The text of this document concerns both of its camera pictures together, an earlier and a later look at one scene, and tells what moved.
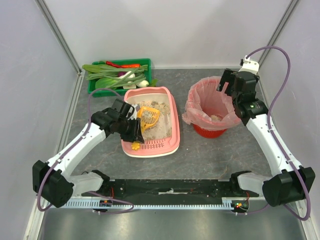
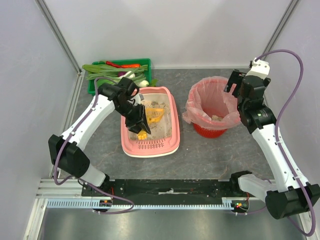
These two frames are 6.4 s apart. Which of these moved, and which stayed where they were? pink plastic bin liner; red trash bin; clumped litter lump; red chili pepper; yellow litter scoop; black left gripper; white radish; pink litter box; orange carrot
Moved: black left gripper; yellow litter scoop; clumped litter lump
Stayed: white radish; red trash bin; pink litter box; orange carrot; pink plastic bin liner; red chili pepper
